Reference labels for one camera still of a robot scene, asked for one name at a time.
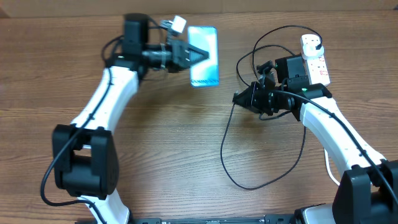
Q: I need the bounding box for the black Samsung Galaxy smartphone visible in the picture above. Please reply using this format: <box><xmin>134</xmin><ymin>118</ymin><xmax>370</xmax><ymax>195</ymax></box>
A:
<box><xmin>188</xmin><ymin>26</ymin><xmax>220</xmax><ymax>88</ymax></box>

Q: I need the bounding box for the black USB charging cable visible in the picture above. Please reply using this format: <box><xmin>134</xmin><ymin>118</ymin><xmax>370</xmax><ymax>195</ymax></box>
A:
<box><xmin>220</xmin><ymin>24</ymin><xmax>323</xmax><ymax>191</ymax></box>

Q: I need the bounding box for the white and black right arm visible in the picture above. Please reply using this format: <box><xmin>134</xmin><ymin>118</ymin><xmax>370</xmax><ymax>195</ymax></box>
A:
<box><xmin>233</xmin><ymin>55</ymin><xmax>397</xmax><ymax>223</ymax></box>

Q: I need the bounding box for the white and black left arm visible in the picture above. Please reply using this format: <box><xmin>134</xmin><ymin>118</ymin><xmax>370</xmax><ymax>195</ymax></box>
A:
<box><xmin>47</xmin><ymin>13</ymin><xmax>209</xmax><ymax>224</ymax></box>

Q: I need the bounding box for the white USB charger adapter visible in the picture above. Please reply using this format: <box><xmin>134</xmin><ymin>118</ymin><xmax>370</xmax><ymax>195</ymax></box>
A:
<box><xmin>302</xmin><ymin>44</ymin><xmax>325</xmax><ymax>60</ymax></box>

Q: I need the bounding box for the white power strip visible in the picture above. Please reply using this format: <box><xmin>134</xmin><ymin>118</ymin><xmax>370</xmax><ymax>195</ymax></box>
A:
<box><xmin>300</xmin><ymin>34</ymin><xmax>331</xmax><ymax>86</ymax></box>

